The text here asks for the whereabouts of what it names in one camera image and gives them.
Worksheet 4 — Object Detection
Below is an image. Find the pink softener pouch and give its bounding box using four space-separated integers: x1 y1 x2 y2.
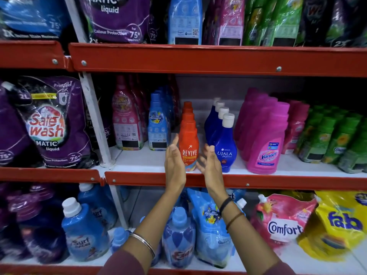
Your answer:
249 193 319 250

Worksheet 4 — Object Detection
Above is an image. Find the group of dark purple bottles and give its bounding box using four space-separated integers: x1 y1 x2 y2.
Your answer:
0 183 70 264

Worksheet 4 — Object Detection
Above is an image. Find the row of dark pouches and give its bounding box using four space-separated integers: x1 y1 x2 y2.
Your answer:
298 0 367 48

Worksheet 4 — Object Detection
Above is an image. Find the black wristband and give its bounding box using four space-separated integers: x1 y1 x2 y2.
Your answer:
218 197 234 218

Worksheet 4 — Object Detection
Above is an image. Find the brown thread wristband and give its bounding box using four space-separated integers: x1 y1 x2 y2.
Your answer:
225 212 246 231

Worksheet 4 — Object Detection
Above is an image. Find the row of green pouches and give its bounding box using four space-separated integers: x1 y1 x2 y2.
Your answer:
242 0 305 47

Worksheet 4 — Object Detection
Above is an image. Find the white shelf upright post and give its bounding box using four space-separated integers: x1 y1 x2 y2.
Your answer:
64 0 128 230

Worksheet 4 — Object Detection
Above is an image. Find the group of green bottles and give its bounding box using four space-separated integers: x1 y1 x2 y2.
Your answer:
295 104 367 174

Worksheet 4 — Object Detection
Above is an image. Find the dark detergent pouch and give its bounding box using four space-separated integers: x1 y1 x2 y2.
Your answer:
84 78 117 150
147 8 170 45

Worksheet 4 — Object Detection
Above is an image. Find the blue detergent pouch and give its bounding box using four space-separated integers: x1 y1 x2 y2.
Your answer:
0 0 70 40

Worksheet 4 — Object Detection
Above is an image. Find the purple detergent pouch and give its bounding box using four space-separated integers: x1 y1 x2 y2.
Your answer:
0 81 35 167
9 75 100 169
77 0 151 45

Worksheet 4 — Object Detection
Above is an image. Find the person's left forearm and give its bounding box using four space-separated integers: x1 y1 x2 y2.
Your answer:
121 186 184 264

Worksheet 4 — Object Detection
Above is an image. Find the red shelf edge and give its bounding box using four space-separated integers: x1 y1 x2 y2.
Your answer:
68 42 367 78
0 40 69 70
104 170 367 191
0 167 103 184

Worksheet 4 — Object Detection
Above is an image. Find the yellow detergent pouch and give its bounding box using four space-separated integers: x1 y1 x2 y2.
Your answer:
296 190 367 263

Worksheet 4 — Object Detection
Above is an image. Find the person's right hand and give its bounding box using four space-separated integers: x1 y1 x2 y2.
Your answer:
196 144 228 196

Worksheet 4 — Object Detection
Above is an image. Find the blue detergent bottle white cap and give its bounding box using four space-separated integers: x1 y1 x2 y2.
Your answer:
61 197 111 263
77 183 119 230

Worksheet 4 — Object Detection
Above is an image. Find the silver bangle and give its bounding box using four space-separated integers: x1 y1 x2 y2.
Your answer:
127 232 156 260

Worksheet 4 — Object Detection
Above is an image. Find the row of light blue bottles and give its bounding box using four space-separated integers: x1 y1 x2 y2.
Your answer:
147 85 176 151

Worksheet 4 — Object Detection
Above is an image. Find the person's right forearm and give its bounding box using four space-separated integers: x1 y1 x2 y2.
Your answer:
205 188 281 268

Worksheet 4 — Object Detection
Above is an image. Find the small blue bottle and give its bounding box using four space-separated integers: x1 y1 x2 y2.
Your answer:
110 227 131 254

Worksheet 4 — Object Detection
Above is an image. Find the row of magenta bottles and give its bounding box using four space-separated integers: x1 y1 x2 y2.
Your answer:
282 99 311 155

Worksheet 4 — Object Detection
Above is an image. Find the blue bottle with white cap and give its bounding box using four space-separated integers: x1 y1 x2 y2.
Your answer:
205 101 225 135
204 97 221 126
210 113 238 173
206 107 230 146

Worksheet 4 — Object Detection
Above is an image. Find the row of pink pouches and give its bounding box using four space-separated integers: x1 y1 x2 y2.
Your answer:
203 0 246 46

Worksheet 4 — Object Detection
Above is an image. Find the person's left hand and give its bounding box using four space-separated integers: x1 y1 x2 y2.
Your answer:
165 134 187 197

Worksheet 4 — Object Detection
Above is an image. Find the light blue softener pouch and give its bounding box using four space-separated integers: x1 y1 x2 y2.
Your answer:
186 188 248 269
226 188 248 204
167 0 203 46

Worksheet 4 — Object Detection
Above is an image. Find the row of tall pink bottles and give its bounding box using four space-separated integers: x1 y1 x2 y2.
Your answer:
111 74 180 151

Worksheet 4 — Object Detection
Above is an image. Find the maroon sleeve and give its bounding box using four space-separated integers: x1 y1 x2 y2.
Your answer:
97 249 146 275
252 260 296 275

